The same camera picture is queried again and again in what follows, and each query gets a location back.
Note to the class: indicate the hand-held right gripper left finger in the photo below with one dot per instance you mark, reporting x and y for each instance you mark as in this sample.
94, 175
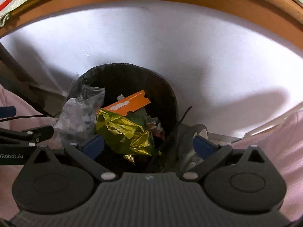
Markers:
93, 144

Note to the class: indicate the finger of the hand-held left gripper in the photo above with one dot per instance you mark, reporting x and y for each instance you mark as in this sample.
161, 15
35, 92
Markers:
40, 132
7, 112

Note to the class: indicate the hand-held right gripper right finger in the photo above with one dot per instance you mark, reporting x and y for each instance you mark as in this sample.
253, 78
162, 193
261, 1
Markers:
204, 145

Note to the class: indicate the yellow-green foil packet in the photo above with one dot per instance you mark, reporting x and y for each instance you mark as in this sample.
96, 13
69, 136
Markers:
118, 130

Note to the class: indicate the clear plastic bag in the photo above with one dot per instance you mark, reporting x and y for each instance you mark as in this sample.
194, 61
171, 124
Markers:
75, 115

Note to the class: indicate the macaron printed packet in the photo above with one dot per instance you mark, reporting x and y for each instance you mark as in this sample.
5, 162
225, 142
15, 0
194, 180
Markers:
156, 127

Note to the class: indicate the orange cardboard box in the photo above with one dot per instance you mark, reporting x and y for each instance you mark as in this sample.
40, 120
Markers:
132, 101

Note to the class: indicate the black lined trash bin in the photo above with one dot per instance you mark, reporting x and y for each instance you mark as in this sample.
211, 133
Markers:
142, 82

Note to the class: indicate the person's pink clothing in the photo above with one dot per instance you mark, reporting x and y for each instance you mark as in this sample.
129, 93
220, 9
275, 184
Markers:
284, 146

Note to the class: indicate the white bed side panel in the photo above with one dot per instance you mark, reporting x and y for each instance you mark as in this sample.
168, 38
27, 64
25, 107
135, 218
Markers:
151, 40

